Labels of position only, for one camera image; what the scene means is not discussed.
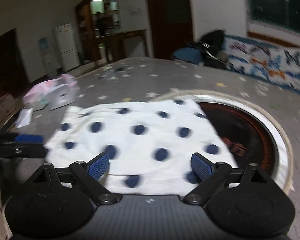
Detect wooden shelf cabinet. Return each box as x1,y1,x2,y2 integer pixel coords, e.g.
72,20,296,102
76,0,122,63

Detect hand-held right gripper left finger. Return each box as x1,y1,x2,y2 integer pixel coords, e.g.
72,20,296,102
30,152,118,205

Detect dark window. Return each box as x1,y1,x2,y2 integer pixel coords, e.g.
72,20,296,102
246,0,300,38

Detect white refrigerator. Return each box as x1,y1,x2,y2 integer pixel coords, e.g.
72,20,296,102
54,23,80,72

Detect black bag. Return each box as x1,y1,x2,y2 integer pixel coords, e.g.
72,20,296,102
190,30,228,69

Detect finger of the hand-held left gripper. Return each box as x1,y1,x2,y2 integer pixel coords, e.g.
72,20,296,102
0,133,45,145
0,144,48,159

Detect round built-in cooktop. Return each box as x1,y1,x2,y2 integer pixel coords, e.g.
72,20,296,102
155,94,294,193

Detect pink and white box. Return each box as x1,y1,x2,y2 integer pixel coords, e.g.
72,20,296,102
22,74,79,112

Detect butterfly print cushion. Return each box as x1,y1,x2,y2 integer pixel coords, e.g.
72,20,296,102
225,35,300,94

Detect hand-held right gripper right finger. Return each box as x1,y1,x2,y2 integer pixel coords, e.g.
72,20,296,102
184,152,275,205

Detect white navy-dotted pants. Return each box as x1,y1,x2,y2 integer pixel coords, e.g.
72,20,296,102
44,99,239,196

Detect dark wooden side table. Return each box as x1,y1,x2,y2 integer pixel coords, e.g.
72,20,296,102
95,29,148,63

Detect white paper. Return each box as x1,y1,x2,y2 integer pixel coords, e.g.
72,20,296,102
15,108,33,128

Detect grey star-print tablecloth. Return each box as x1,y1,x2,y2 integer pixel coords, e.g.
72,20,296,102
0,57,300,240

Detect white water dispenser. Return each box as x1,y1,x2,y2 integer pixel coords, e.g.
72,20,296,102
38,37,58,77

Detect dark wooden door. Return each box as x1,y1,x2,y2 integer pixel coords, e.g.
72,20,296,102
145,0,194,60
0,29,28,90

